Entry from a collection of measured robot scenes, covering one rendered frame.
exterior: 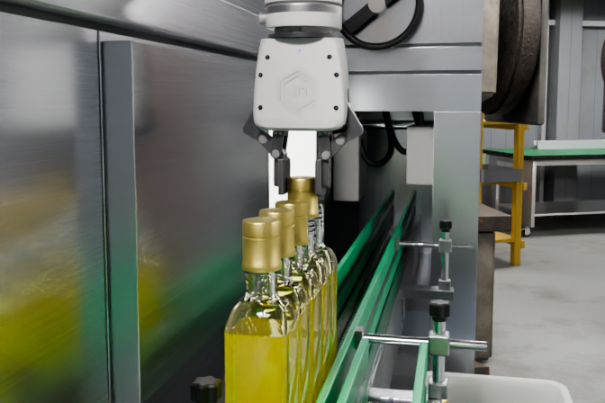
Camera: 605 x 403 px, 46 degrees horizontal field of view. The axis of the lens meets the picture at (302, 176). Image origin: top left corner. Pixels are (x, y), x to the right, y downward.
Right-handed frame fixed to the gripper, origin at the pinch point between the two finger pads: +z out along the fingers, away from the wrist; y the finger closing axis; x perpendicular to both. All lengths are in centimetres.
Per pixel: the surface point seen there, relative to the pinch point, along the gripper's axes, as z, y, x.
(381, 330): 30, 5, 41
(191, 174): -0.2, -12.0, -2.9
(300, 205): 2.3, 1.2, -6.8
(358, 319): 21.7, 4.2, 18.5
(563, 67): -48, 143, 834
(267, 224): 2.2, 0.8, -18.5
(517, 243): 115, 74, 565
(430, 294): 33, 12, 76
